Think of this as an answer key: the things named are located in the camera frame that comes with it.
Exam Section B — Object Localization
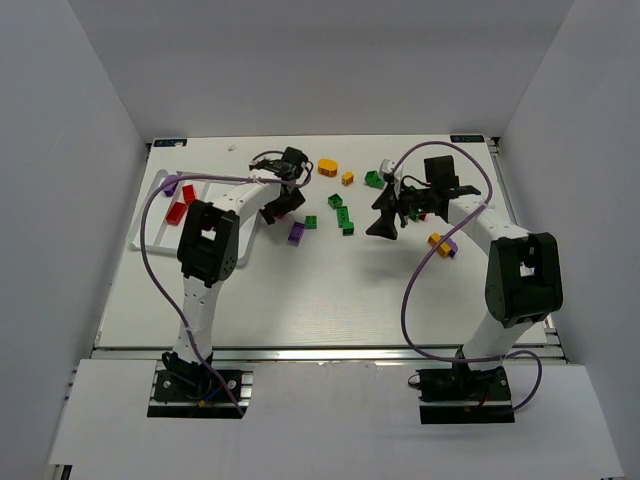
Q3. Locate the red curved lego brick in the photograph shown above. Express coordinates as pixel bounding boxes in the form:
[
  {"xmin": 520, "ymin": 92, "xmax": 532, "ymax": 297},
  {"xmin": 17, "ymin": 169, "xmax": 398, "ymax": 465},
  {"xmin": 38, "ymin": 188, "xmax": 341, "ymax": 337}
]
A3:
[{"xmin": 182, "ymin": 184, "xmax": 197, "ymax": 206}]

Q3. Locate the small red lego brick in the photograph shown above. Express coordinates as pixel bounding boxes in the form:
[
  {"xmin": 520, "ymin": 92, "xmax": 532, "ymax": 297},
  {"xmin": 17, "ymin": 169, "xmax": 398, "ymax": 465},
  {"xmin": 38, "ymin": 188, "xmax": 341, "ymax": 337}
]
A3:
[{"xmin": 165, "ymin": 202, "xmax": 188, "ymax": 226}]

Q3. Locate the purple rounded lego brick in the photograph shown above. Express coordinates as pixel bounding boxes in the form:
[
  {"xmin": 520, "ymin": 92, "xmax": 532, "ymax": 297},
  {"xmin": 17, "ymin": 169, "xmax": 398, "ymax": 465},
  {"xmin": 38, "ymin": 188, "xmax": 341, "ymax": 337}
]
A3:
[{"xmin": 162, "ymin": 183, "xmax": 176, "ymax": 197}]

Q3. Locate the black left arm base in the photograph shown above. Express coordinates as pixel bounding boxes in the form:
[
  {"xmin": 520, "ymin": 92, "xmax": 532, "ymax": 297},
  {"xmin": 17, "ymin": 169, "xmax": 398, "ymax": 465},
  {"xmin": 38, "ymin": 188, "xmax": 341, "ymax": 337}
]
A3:
[{"xmin": 147, "ymin": 352, "xmax": 250, "ymax": 420}]

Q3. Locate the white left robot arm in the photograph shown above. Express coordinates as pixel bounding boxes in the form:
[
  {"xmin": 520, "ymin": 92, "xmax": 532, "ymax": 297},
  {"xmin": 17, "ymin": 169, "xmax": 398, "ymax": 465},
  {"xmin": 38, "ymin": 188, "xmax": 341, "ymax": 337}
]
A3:
[{"xmin": 172, "ymin": 147, "xmax": 310, "ymax": 365}]

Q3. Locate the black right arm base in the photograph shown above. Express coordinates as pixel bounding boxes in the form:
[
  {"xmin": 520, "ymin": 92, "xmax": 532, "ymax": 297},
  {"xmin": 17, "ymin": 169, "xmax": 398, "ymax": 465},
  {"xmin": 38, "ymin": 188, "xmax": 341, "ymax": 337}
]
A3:
[{"xmin": 407, "ymin": 364, "xmax": 515, "ymax": 425}]

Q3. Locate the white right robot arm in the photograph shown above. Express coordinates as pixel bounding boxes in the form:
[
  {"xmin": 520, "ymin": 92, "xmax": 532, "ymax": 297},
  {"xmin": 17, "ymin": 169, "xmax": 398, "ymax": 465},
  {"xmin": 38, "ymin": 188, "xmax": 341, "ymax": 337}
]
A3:
[{"xmin": 366, "ymin": 156, "xmax": 563, "ymax": 371}]

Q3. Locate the green square flat lego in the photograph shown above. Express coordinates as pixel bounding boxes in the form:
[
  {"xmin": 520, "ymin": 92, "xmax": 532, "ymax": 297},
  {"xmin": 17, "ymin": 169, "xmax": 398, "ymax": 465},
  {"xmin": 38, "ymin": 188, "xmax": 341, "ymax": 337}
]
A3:
[{"xmin": 304, "ymin": 215, "xmax": 318, "ymax": 230}]

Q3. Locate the green hollow lego brick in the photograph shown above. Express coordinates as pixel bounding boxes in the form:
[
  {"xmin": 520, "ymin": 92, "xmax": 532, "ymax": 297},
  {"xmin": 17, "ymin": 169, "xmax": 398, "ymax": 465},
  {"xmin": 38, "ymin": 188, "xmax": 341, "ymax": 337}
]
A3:
[{"xmin": 364, "ymin": 170, "xmax": 385, "ymax": 189}]

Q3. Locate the purple flat lego brick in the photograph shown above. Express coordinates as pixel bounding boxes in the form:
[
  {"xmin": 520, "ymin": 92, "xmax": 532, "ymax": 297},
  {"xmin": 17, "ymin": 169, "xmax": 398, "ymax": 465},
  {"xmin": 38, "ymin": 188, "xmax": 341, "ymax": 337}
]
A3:
[{"xmin": 287, "ymin": 222, "xmax": 305, "ymax": 246}]

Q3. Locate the green long lego brick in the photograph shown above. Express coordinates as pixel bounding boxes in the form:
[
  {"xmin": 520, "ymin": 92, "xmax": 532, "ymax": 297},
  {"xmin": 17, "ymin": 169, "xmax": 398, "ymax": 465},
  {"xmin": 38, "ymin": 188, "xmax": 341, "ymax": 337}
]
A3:
[{"xmin": 336, "ymin": 206, "xmax": 355, "ymax": 236}]

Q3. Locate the yellow rounded lego brick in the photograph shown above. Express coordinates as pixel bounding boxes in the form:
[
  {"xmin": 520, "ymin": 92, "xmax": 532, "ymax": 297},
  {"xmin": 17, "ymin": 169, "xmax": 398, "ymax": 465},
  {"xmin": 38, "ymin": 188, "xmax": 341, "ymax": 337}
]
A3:
[{"xmin": 317, "ymin": 158, "xmax": 339, "ymax": 177}]

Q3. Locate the green square lego brick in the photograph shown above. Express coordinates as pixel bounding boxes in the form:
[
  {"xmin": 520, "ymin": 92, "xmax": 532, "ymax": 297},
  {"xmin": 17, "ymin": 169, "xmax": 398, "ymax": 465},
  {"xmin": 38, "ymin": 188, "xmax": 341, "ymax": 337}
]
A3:
[{"xmin": 327, "ymin": 194, "xmax": 343, "ymax": 209}]

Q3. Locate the small yellow lego brick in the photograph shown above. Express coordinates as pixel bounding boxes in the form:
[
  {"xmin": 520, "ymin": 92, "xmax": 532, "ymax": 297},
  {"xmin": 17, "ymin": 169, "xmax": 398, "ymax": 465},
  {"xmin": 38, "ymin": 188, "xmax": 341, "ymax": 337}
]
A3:
[{"xmin": 341, "ymin": 172, "xmax": 354, "ymax": 186}]

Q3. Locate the purple curved lego brick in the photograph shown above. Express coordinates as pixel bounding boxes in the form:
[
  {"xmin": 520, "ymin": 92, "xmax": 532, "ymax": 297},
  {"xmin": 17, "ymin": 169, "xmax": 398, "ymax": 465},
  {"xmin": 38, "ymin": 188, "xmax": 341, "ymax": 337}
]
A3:
[{"xmin": 441, "ymin": 238, "xmax": 458, "ymax": 258}]

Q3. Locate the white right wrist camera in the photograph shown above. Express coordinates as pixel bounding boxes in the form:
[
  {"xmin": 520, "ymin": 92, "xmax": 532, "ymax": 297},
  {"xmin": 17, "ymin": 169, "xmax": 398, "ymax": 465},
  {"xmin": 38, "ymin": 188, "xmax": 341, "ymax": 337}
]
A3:
[{"xmin": 378, "ymin": 159, "xmax": 403, "ymax": 197}]

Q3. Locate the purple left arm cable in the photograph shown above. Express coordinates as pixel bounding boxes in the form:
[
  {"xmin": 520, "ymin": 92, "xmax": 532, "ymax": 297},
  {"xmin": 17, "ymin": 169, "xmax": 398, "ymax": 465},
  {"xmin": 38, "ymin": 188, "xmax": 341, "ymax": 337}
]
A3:
[{"xmin": 139, "ymin": 149, "xmax": 315, "ymax": 417}]

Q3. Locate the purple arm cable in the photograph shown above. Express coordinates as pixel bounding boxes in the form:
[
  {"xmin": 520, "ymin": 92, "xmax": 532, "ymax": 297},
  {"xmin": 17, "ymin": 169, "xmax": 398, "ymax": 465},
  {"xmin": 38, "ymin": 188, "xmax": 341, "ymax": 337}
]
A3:
[
  {"xmin": 139, "ymin": 149, "xmax": 315, "ymax": 417},
  {"xmin": 389, "ymin": 141, "xmax": 544, "ymax": 412}
]

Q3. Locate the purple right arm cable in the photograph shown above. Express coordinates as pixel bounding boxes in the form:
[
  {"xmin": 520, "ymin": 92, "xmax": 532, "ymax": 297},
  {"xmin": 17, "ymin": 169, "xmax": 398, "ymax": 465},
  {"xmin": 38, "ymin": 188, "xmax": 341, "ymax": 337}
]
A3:
[{"xmin": 389, "ymin": 141, "xmax": 544, "ymax": 412}]

